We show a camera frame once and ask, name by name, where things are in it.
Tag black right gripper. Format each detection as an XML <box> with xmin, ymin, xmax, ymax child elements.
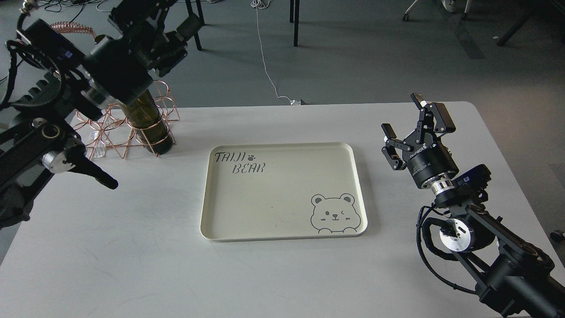
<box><xmin>381</xmin><ymin>93</ymin><xmax>460</xmax><ymax>189</ymax></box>

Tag black table legs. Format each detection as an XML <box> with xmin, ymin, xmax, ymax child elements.
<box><xmin>185</xmin><ymin>0</ymin><xmax>301</xmax><ymax>51</ymax></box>

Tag dark diagonal furniture leg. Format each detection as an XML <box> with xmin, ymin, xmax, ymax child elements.
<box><xmin>496</xmin><ymin>0</ymin><xmax>553</xmax><ymax>47</ymax></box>

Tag white floor cable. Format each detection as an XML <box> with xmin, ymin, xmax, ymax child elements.
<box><xmin>251</xmin><ymin>0</ymin><xmax>301</xmax><ymax>106</ymax></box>

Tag white office chair base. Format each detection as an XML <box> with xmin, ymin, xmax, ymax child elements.
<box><xmin>402</xmin><ymin>0</ymin><xmax>471</xmax><ymax>22</ymax></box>

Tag dark green wine bottle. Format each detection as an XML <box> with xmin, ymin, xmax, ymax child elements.
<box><xmin>120</xmin><ymin>90</ymin><xmax>173</xmax><ymax>155</ymax></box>

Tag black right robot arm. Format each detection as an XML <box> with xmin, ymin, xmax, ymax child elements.
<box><xmin>381</xmin><ymin>93</ymin><xmax>564</xmax><ymax>318</ymax></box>

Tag copper wire wine rack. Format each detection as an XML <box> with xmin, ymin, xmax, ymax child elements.
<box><xmin>51</xmin><ymin>21</ymin><xmax>181</xmax><ymax>160</ymax></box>

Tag cream bear serving tray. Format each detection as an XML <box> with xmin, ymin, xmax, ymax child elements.
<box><xmin>200</xmin><ymin>142</ymin><xmax>368</xmax><ymax>241</ymax></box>

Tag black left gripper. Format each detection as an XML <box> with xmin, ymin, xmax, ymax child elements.
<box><xmin>82</xmin><ymin>0</ymin><xmax>204</xmax><ymax>107</ymax></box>

